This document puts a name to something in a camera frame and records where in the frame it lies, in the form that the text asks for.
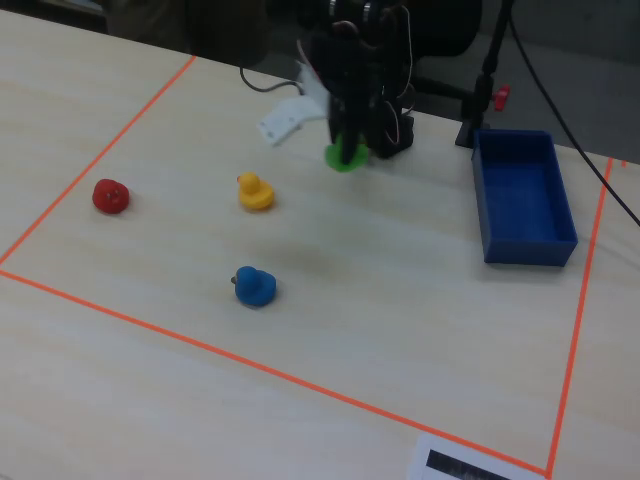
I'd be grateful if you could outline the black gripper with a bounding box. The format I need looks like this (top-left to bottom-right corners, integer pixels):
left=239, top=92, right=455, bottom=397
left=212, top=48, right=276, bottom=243
left=310, top=33, right=387, bottom=166

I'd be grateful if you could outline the green rubber duck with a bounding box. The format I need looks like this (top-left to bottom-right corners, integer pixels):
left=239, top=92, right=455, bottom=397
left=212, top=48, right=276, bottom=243
left=323, top=130, right=370, bottom=174

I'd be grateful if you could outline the yellow rubber duck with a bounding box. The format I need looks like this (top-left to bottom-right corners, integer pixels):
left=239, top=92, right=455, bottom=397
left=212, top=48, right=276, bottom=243
left=236, top=171, right=277, bottom=213

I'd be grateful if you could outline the blue rubber duck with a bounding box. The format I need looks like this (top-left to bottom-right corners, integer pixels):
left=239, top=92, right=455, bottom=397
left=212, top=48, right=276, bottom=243
left=230, top=265, right=278, bottom=307

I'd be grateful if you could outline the blue plastic box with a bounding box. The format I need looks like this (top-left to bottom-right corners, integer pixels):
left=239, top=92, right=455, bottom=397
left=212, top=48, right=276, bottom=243
left=471, top=128, right=580, bottom=268

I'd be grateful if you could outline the red rubber duck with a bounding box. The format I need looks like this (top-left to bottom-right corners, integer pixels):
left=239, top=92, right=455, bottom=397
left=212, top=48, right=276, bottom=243
left=91, top=178, right=131, bottom=215

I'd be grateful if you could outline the black clamp stand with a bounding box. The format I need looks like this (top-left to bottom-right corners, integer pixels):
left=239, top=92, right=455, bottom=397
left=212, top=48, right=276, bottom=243
left=453, top=0, right=516, bottom=149

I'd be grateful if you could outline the black office chair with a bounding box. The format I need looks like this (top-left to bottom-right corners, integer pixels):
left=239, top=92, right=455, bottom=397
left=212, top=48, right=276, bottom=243
left=399, top=0, right=484, bottom=104

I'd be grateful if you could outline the orange tape strip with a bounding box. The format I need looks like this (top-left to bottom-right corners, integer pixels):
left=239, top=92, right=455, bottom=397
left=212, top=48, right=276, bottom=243
left=0, top=54, right=198, bottom=266
left=0, top=268, right=551, bottom=476
left=544, top=157, right=615, bottom=479

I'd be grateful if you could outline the white paper with black bar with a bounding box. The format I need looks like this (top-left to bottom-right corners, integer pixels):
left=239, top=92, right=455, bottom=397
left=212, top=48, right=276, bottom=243
left=405, top=433, right=546, bottom=480

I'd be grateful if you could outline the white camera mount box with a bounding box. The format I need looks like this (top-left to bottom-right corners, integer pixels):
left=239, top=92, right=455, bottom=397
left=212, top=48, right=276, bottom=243
left=256, top=59, right=334, bottom=147

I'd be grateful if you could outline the black camera cable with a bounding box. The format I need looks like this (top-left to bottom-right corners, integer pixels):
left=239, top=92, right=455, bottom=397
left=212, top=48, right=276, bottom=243
left=238, top=64, right=306, bottom=96

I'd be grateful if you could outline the long black cable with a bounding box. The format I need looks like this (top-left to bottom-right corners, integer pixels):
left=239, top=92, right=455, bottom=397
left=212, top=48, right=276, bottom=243
left=507, top=0, right=640, bottom=227

